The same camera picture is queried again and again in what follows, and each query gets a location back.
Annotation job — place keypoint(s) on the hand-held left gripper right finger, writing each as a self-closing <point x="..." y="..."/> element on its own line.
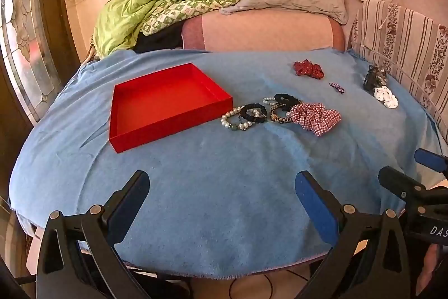
<point x="315" y="211"/>

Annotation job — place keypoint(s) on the green quilt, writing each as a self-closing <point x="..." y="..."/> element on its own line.
<point x="147" y="4"/>

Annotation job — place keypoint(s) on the red plaid scrunchie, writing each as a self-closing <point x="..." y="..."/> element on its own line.
<point x="315" y="118"/>

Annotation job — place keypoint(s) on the pink bolster cushion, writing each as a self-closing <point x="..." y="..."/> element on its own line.
<point x="259" y="31"/>

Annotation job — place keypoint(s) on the blue blanket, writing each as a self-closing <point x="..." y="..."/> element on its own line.
<point x="217" y="187"/>

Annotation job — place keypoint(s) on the person's right hand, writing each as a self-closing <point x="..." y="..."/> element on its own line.
<point x="434" y="264"/>

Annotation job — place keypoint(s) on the white scrunchie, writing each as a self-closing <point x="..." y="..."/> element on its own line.
<point x="385" y="96"/>

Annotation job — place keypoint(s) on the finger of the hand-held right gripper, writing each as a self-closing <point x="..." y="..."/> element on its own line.
<point x="399" y="183"/>
<point x="432" y="160"/>

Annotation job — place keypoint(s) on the purple hair clip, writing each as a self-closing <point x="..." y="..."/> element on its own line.
<point x="336" y="87"/>

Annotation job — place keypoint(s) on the red dotted scrunchie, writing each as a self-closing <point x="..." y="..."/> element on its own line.
<point x="308" y="69"/>

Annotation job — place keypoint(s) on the red shallow box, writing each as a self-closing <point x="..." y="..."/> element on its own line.
<point x="164" y="106"/>

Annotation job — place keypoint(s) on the black patterned scrunchie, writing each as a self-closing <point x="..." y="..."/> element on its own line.
<point x="374" y="76"/>

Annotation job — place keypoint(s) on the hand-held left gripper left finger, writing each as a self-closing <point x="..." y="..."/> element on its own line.
<point x="131" y="201"/>

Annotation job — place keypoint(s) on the black cloth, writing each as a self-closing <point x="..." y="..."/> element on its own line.
<point x="159" y="41"/>

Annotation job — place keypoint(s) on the stained glass window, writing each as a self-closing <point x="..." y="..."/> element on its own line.
<point x="26" y="39"/>

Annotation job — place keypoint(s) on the striped floral cloth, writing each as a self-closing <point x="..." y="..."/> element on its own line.
<point x="402" y="36"/>

